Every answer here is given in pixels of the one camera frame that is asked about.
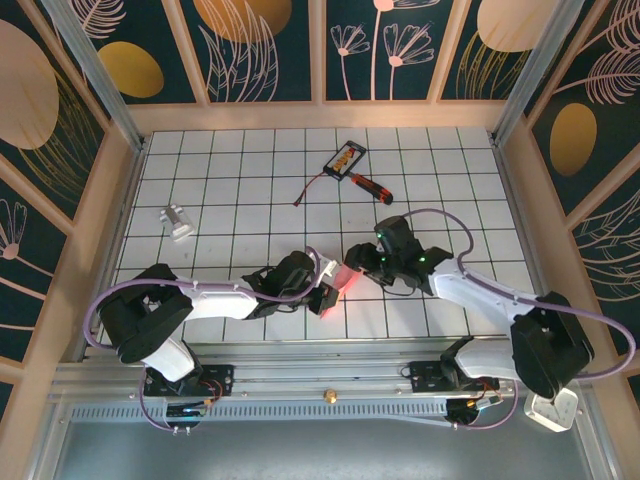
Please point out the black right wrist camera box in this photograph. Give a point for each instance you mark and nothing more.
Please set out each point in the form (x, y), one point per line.
(395, 235)

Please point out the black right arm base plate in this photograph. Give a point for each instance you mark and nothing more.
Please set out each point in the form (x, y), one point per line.
(425, 377)

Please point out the white square clock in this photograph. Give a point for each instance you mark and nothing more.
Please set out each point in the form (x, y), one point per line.
(555, 415)

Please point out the wall panel with leaf lines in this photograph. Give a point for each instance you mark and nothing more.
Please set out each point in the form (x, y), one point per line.
(250, 75)

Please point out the wall panel with pink flowers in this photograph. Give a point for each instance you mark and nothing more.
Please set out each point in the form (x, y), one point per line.
(360, 75)

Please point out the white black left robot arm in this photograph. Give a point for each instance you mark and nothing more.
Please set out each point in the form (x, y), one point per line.
(220, 302)

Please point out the wall panel with feather lines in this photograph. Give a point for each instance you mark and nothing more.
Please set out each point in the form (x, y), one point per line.
(610, 270)

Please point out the aluminium front rail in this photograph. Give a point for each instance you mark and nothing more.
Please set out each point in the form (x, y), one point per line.
(310, 367)

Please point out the black controller board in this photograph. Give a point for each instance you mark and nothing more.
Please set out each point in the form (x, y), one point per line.
(465, 410)
(187, 411)

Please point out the wall panel with yellow oval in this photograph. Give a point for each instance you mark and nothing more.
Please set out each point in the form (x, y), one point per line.
(575, 140)
(150, 50)

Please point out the brass knob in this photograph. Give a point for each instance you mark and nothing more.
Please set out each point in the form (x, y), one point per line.
(328, 396)

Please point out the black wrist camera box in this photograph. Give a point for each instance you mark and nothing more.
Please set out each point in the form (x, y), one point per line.
(395, 235)
(295, 270)

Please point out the wall panel with white flower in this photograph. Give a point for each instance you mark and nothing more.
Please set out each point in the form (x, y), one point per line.
(25, 260)

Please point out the orange black screwdriver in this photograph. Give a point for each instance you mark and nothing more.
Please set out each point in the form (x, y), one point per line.
(380, 192)

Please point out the white silver hinged device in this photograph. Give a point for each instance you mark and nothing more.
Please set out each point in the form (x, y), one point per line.
(176, 224)

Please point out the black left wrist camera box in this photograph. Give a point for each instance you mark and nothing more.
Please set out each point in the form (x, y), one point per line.
(295, 270)

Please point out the pink paper sheet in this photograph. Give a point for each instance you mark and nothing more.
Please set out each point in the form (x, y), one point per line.
(345, 280)

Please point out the aluminium frame post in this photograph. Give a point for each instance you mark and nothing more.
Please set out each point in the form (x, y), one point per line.
(100, 80)
(530, 65)

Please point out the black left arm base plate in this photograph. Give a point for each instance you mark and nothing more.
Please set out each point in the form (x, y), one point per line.
(220, 380)

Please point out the wall panel with cream circle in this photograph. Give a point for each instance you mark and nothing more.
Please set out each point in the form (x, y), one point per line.
(30, 100)

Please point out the wall panel with cream oval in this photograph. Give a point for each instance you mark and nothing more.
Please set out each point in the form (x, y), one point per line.
(480, 75)

